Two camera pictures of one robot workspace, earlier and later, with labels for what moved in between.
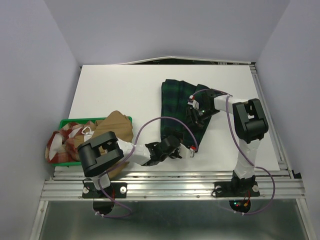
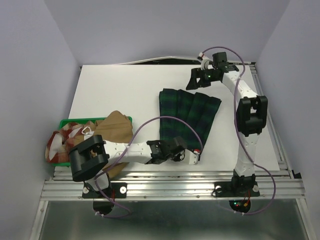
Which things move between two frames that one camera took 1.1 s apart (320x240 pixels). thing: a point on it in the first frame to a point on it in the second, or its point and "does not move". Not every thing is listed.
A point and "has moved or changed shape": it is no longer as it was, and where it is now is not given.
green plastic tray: x=64 y=121 does not move
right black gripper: x=191 y=112 to x=196 y=73
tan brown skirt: x=120 y=125 does not move
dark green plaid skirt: x=175 y=95 has moved or changed shape
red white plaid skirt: x=61 y=147 does not move
